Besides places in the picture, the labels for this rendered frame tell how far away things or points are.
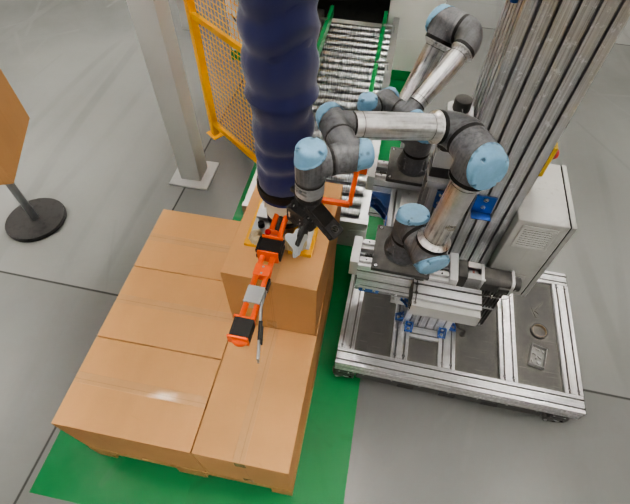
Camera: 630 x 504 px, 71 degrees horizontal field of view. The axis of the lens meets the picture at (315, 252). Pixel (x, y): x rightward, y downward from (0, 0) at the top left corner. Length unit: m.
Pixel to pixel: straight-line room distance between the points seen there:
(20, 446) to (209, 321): 1.21
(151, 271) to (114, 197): 1.32
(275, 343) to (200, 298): 0.45
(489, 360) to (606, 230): 1.60
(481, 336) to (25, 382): 2.53
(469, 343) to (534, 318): 0.43
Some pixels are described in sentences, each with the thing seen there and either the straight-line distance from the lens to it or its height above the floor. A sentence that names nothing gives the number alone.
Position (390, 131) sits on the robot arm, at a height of 1.69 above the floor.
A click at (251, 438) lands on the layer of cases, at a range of 1.96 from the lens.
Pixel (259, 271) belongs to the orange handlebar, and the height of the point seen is 1.09.
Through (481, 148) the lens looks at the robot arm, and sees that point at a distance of 1.27.
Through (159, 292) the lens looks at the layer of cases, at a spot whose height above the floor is 0.54.
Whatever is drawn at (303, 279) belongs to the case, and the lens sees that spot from 1.78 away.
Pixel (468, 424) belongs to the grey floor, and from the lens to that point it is 2.67.
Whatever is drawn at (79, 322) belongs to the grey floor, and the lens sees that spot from 3.07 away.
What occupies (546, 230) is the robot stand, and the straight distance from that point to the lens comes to 1.82.
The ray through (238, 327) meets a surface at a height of 1.10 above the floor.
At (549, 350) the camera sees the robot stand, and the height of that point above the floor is 0.21.
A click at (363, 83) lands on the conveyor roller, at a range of 3.52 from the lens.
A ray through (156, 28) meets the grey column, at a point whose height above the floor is 1.18.
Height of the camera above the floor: 2.44
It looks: 54 degrees down
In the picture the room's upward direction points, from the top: 2 degrees clockwise
